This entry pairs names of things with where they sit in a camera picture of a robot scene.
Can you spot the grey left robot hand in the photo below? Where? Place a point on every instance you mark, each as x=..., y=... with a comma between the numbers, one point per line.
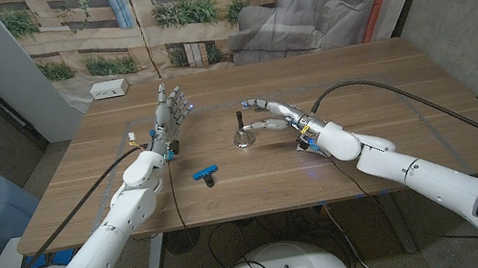
x=164, y=117

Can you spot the printed fabric backdrop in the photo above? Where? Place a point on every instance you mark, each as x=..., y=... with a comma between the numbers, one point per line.
x=203, y=37

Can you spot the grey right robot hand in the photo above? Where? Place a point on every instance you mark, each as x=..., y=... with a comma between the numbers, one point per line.
x=296, y=112

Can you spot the blue and black paper clip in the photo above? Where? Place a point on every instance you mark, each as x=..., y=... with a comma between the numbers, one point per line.
x=204, y=172

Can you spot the round black floor fixture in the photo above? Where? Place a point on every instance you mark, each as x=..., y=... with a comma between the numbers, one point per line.
x=182, y=241

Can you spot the white power strip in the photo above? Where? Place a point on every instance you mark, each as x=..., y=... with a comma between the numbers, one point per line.
x=109, y=89

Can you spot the grey table leg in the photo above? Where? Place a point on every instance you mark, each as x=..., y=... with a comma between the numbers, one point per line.
x=404, y=237

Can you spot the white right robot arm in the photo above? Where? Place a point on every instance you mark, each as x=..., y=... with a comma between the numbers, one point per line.
x=420, y=172

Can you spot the white table leg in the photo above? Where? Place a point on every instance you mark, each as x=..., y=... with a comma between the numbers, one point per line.
x=155, y=265

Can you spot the pale yellow sponge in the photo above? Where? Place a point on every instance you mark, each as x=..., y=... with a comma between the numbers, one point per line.
x=312, y=153

